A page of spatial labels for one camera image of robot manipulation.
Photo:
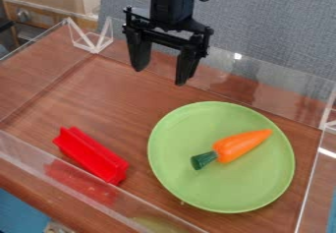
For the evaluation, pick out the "red plastic block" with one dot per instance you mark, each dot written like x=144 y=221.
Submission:
x=95 y=157

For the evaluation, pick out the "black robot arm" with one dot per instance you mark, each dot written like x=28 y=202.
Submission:
x=172 y=11

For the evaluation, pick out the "green round plate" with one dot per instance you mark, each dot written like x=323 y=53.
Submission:
x=226 y=187

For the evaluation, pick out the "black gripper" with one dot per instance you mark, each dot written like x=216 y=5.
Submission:
x=142 y=31

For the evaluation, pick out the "orange toy carrot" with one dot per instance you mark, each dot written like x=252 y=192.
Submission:
x=230 y=148

